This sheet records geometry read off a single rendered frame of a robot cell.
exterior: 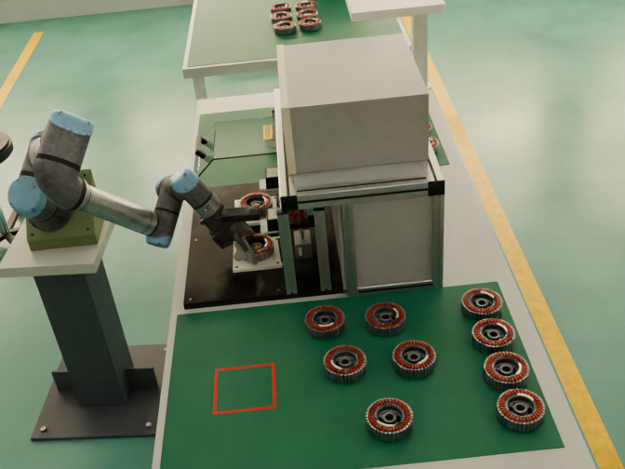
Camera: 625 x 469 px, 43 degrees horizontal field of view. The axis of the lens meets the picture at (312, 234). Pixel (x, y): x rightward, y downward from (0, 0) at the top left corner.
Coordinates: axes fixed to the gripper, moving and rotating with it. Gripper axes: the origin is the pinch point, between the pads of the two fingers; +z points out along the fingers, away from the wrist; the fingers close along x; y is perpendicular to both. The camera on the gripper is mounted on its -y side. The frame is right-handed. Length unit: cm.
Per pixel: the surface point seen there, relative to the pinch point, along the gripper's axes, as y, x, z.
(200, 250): 17.4, -5.8, -7.3
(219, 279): 11.6, 10.1, -3.9
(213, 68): 21, -157, -5
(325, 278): -17.6, 19.6, 8.6
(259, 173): 2, -53, 4
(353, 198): -39.9, 21.8, -10.8
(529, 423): -54, 78, 32
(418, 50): -66, -109, 24
